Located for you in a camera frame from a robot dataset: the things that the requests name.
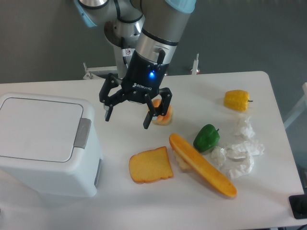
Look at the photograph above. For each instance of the yellow bell pepper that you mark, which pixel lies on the yellow bell pepper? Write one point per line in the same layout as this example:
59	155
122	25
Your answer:
237	100

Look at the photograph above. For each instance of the white frame at right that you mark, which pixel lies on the white frame at right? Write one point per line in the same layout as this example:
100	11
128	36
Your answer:
298	108

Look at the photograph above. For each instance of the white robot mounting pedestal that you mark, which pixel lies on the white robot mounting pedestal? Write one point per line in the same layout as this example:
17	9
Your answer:
115	69

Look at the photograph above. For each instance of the small bread piece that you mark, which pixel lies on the small bread piece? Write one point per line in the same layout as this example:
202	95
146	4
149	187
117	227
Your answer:
184	167

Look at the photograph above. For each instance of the toast bread slice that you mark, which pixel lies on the toast bread slice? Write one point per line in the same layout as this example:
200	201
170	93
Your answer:
150	166

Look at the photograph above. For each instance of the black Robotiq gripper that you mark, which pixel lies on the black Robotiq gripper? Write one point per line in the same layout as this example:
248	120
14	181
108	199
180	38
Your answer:
140	84

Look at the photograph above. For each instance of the small crumpled paper ball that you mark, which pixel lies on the small crumpled paper ball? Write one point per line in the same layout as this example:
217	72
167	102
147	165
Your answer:
218	154

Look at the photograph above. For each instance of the white plastic trash can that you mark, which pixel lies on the white plastic trash can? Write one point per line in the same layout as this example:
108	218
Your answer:
50	143

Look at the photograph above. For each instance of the crumpled white paper upper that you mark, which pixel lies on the crumpled white paper upper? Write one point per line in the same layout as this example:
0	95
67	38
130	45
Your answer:
244	128

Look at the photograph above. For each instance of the crumpled white paper large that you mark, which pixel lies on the crumpled white paper large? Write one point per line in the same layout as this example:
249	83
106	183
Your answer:
238	159

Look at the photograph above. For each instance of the black device at edge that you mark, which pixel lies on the black device at edge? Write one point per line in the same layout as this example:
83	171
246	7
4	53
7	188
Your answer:
298	205

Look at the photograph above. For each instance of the green bell pepper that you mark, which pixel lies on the green bell pepper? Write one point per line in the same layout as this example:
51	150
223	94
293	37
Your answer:
206	138

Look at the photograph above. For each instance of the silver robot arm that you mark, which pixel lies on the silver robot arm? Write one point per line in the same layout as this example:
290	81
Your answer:
98	12

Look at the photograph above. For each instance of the long orange baguette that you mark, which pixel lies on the long orange baguette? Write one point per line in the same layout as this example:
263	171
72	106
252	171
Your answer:
198	163

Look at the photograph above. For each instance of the knotted bread roll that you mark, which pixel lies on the knotted bread roll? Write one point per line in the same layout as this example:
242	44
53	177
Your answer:
162	120

